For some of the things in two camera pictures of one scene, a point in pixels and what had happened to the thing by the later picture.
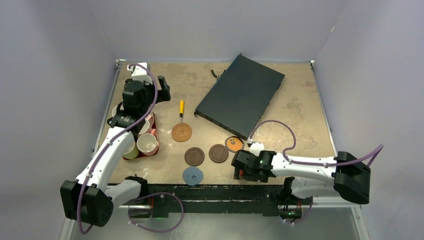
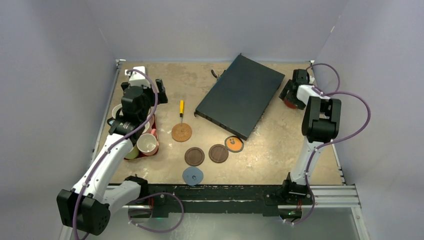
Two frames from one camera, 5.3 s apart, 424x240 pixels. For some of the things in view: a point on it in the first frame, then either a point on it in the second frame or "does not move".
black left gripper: (163, 94) does not move
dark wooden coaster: (218, 153) does not move
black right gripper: (238, 164) to (289, 94)
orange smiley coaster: (234, 143) does not move
